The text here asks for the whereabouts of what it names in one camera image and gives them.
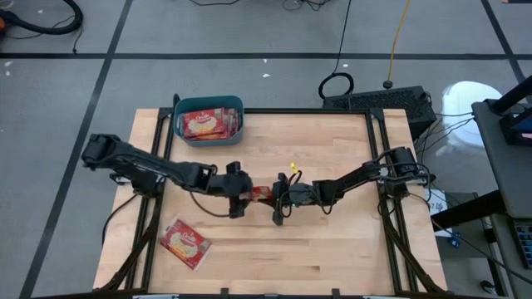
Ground grey equipment cart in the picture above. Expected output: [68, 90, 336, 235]
[471, 99, 532, 299]

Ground black aluminium table frame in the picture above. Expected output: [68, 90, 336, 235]
[99, 106, 448, 299]

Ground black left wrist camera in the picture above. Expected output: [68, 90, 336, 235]
[193, 164, 218, 186]

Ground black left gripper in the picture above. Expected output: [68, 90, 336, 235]
[214, 161, 264, 220]

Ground dark blue device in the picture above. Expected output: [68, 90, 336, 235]
[498, 111, 532, 146]

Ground teal plastic basket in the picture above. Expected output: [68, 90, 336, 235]
[172, 95, 245, 148]

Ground white paper sheet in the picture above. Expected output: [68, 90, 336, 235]
[424, 189, 454, 238]

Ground black cart support beam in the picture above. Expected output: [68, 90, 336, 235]
[431, 189, 506, 232]

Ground thick black hose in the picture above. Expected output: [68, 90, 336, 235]
[0, 0, 84, 37]

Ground yellow hanging cable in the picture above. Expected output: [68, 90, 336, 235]
[382, 0, 412, 91]

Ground tangled black cables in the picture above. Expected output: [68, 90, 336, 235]
[282, 0, 333, 12]

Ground dark keyboard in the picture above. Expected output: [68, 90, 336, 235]
[513, 223, 532, 270]

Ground white round stool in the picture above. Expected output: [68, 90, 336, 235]
[441, 81, 504, 157]

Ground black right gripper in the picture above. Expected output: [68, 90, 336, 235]
[258, 172, 318, 227]

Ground black pole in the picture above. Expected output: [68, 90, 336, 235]
[488, 74, 532, 115]

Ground long black floor cable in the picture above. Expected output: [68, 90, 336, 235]
[431, 218, 532, 287]

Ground black computer case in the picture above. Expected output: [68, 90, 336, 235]
[322, 86, 437, 130]

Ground thin black floor cable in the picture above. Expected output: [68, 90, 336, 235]
[186, 0, 242, 7]

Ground black looped cable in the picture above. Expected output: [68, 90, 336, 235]
[318, 0, 356, 101]

